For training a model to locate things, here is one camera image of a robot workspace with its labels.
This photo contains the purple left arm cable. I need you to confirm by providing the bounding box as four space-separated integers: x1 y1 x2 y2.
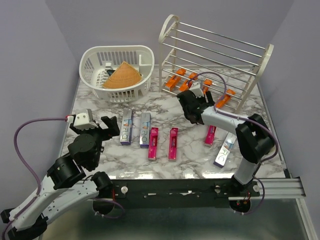
0 116 126 240

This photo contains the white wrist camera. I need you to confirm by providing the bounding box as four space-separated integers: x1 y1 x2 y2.
73 108 98 130
189 82 204 98

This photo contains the pink toothpaste box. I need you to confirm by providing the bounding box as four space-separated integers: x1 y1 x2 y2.
148 127 159 161
204 125 216 146
168 127 179 161

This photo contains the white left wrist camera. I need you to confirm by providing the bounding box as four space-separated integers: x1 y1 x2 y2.
73 108 98 130

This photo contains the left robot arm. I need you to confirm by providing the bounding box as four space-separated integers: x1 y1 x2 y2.
0 113 120 240

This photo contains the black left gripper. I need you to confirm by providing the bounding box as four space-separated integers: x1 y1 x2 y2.
72 115 121 168

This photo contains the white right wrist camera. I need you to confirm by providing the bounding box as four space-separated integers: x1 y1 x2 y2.
189 82 204 98

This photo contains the silver Rio toothpaste box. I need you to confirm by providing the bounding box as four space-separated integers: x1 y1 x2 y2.
139 112 151 148
120 109 134 145
213 132 237 168

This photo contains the woven orange conical hat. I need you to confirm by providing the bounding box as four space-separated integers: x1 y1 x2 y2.
102 61 142 89

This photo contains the orange toothpaste box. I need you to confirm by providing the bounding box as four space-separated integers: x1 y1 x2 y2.
165 68 186 91
215 89 236 109
202 78 213 95
179 72 198 92

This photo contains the dark object in basket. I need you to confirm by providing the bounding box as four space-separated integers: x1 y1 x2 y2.
106 69 115 76

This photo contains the white plastic basket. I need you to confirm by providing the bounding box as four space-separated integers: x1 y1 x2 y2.
79 45 155 103

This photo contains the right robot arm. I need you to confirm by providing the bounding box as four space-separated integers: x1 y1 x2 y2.
176 90 279 196

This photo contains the cream metal shelf rack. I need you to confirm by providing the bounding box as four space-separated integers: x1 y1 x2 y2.
158 14 274 113

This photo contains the black mounting base rail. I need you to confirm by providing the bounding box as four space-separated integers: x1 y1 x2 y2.
82 178 261 210

